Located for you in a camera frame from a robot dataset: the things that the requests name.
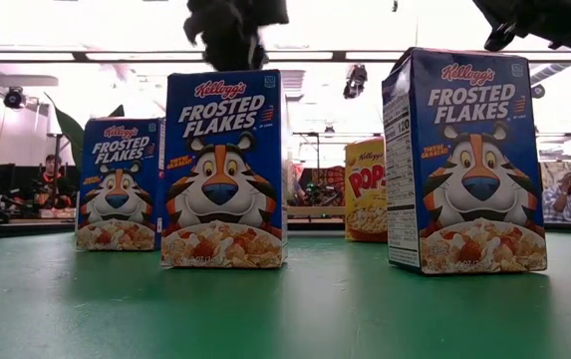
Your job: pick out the person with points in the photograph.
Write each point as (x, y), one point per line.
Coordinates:
(53, 189)
(561, 204)

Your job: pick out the green table mat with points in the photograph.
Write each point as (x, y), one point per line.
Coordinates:
(315, 309)

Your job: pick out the blue Frosted Flakes cereal box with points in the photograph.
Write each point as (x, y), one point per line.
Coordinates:
(115, 149)
(222, 164)
(479, 164)

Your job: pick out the black mounted camera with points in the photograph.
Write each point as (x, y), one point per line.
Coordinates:
(14, 98)
(355, 82)
(538, 91)

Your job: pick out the yellow Corn Pops cereal box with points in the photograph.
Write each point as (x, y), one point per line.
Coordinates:
(365, 209)

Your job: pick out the wooden shelf with black frame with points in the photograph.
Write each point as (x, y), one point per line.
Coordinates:
(315, 212)

